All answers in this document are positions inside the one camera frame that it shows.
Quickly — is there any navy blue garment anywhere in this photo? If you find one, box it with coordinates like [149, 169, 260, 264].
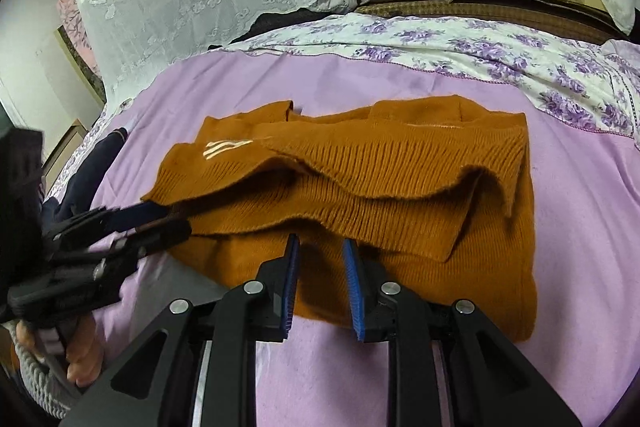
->
[42, 129, 131, 233]

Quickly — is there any orange knit cat cardigan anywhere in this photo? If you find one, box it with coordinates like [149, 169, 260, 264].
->
[141, 95, 538, 342]

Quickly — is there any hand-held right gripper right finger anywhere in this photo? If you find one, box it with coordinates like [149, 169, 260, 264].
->
[342, 237, 583, 427]

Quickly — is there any stack of brown folded blankets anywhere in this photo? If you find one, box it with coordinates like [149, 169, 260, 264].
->
[355, 0, 626, 45]

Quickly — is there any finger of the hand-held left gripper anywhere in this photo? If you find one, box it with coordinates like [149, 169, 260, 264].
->
[50, 219, 193, 270]
[42, 203, 171, 244]

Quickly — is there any person's left hand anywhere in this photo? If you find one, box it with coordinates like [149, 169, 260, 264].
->
[15, 314, 103, 388]

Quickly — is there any purple floral quilt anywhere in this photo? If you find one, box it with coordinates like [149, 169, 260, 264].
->
[210, 14, 640, 138]

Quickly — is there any pink floral cloth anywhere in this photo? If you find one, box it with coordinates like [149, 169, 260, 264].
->
[56, 0, 101, 72]

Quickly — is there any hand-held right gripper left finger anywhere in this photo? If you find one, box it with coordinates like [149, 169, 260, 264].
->
[60, 234, 301, 427]

